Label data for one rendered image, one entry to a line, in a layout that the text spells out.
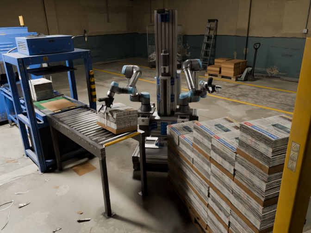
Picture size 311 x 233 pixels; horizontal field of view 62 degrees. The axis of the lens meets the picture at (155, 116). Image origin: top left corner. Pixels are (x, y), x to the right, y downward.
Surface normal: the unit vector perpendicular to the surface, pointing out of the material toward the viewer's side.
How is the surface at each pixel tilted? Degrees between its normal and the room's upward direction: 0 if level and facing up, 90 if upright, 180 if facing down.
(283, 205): 90
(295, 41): 90
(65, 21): 90
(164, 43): 90
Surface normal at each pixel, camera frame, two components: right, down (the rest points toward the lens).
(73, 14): 0.68, 0.25
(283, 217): -0.93, 0.15
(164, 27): -0.17, 0.35
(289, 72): -0.74, 0.26
